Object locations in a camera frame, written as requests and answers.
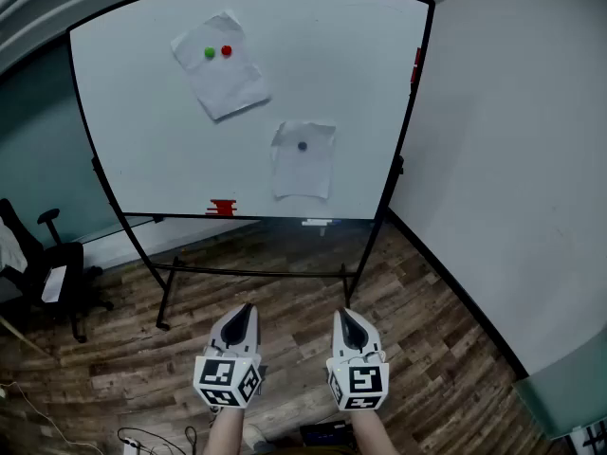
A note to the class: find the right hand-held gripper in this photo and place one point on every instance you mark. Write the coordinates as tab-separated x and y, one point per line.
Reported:
360	381

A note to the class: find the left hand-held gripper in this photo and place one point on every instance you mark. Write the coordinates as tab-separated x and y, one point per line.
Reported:
223	379

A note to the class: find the small white paper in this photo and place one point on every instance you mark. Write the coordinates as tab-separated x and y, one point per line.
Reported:
303	173

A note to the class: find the dark blue round magnet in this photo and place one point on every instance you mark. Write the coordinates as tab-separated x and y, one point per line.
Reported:
302	146

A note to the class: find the large white paper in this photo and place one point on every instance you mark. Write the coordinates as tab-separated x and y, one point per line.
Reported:
223	76

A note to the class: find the whiteboard with black frame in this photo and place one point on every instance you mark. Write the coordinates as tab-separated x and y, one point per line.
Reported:
332	64

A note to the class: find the person's right forearm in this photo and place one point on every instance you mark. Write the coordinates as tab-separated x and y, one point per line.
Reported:
372	431

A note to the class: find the person's left forearm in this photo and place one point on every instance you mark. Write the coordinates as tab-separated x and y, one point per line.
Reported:
225	431

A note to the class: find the red whiteboard eraser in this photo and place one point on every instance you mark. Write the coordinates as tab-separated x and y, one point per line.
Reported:
222	207

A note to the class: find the black electronic box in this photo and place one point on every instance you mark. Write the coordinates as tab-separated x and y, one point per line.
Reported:
327	435

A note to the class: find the person's beige shoe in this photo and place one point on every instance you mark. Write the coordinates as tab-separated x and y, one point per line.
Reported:
255	438

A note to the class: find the white power strip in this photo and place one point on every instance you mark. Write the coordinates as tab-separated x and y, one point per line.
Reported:
130	446

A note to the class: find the white sheet on chair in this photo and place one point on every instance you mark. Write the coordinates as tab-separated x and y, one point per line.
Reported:
53	283

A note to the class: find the black office chair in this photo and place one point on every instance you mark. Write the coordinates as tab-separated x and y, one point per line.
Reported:
57	263

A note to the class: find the frosted glass panel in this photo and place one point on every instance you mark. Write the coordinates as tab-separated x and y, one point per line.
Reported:
564	396

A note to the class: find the white cloth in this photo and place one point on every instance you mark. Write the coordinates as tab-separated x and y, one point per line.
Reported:
9	249

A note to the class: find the black and white patterned board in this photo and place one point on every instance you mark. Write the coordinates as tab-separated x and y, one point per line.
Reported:
589	440

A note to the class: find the red marker on board edge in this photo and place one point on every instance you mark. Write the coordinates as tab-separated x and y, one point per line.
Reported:
416	66

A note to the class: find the green round magnet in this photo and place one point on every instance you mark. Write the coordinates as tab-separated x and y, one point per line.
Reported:
209	52

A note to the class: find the red round magnet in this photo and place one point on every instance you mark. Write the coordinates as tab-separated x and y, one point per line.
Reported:
226	50

